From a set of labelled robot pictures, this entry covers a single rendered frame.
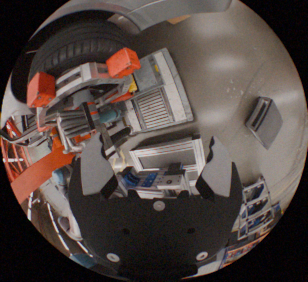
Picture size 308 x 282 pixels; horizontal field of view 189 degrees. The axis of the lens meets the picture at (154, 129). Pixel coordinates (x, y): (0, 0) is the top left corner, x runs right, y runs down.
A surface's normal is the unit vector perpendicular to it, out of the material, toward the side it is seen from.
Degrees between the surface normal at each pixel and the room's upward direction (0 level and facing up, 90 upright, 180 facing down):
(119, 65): 0
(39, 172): 90
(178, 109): 0
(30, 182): 90
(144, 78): 0
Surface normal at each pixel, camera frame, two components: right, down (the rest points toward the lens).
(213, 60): -0.36, 0.33
